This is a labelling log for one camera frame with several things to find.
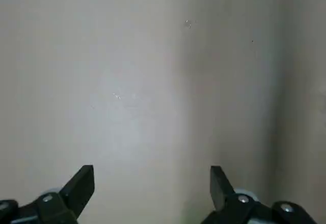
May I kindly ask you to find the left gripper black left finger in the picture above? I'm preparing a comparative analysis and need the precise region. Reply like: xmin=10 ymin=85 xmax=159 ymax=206
xmin=0 ymin=164 xmax=95 ymax=224

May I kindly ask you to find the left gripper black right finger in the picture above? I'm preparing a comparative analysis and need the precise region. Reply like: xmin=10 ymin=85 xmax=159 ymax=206
xmin=202 ymin=165 xmax=318 ymax=224

